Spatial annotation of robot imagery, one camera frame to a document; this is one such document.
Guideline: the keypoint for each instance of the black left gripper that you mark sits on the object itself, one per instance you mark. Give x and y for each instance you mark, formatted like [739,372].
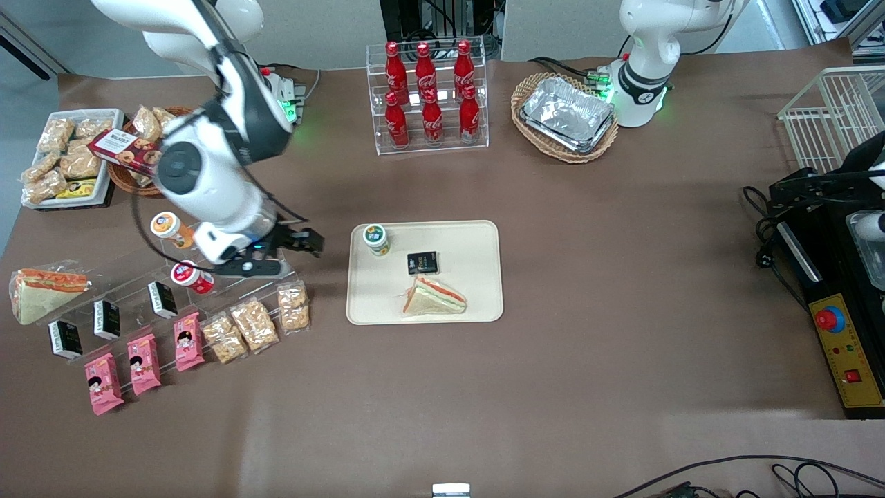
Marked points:
[823,184]

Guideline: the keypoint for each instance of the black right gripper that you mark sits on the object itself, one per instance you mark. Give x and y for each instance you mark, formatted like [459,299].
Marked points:
[285,237]

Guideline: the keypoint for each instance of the green lid gum bottle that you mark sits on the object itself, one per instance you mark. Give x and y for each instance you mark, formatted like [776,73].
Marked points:
[377,240]

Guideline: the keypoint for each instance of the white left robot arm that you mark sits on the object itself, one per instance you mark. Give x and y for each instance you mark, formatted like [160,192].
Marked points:
[643,69]

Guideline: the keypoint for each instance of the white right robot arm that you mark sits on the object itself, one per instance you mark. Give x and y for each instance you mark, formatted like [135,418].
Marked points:
[207,180]

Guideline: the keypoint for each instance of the red lid gum bottle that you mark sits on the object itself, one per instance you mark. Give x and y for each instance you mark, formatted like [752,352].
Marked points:
[191,277]

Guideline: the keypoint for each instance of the orange lid gum bottle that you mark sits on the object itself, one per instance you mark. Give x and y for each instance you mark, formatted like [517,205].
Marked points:
[169,228]

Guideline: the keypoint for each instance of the beige plastic tray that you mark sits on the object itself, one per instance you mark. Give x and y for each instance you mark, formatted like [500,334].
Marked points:
[463,242]

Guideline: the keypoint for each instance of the white rectangular snack tray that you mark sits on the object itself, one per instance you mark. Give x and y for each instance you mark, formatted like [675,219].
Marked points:
[114,159]

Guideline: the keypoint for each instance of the aluminium foil tray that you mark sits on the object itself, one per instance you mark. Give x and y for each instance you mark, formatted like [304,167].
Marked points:
[567,114]

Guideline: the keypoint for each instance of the clear bag peanut crisps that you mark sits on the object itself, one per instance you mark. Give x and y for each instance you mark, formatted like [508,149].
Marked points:
[225,337]
[293,306]
[254,325]

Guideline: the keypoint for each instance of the grey rimmed food container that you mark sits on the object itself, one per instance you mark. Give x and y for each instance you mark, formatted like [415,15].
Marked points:
[870,259]

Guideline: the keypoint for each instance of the black flat snack box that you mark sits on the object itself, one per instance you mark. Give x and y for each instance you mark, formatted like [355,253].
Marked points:
[422,263]

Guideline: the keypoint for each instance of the clear acrylic bottle rack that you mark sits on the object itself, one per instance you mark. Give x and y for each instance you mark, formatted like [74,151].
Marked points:
[377,138]

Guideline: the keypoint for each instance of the wrapped triangle sandwich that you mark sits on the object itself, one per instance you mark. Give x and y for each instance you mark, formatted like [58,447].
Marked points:
[434,299]
[41,294]

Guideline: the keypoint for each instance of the black sealing machine yellow panel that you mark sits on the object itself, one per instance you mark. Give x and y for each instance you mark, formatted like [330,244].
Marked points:
[840,325]

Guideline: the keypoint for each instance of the red cola bottle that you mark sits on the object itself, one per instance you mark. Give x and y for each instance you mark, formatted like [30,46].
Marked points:
[395,69]
[464,68]
[396,124]
[425,69]
[433,123]
[469,119]

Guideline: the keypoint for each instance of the pink snack pack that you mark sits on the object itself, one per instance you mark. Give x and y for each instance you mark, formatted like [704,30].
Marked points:
[144,364]
[104,384]
[188,341]

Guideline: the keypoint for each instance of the black white carton box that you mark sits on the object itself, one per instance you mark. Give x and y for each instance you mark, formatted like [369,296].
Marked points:
[66,339]
[162,299]
[107,319]

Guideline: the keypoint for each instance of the clear acrylic stepped stand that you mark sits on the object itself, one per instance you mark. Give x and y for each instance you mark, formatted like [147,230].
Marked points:
[135,294]

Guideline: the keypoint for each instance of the clear bag puffed snack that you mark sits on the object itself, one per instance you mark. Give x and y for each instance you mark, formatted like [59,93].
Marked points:
[93,127]
[47,187]
[39,167]
[81,164]
[146,123]
[166,115]
[55,133]

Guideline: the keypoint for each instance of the dark brown wicker basket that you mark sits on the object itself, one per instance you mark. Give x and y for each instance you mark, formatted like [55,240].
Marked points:
[124,181]

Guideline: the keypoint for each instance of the red cookie box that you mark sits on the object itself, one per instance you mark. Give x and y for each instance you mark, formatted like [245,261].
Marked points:
[128,151]

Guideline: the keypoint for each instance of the light wicker basket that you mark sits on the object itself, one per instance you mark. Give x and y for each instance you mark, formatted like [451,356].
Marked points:
[574,156]

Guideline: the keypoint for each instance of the yellow snack pack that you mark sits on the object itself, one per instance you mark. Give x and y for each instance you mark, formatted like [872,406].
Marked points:
[77,189]

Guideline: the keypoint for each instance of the black equipment rack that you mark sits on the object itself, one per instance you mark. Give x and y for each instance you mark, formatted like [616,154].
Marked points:
[415,17]

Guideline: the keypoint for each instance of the white rectangular block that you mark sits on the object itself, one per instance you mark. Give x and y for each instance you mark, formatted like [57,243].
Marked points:
[451,490]

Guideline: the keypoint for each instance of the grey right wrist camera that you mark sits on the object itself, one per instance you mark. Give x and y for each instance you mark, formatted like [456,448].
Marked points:
[252,268]

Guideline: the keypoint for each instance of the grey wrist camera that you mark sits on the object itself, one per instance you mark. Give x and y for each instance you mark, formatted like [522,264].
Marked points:
[252,268]
[874,226]

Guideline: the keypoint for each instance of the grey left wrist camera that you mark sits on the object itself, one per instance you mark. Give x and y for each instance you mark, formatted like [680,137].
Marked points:
[874,226]

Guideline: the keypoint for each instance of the aluminium frame shelf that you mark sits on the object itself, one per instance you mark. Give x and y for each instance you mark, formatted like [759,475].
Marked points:
[840,10]

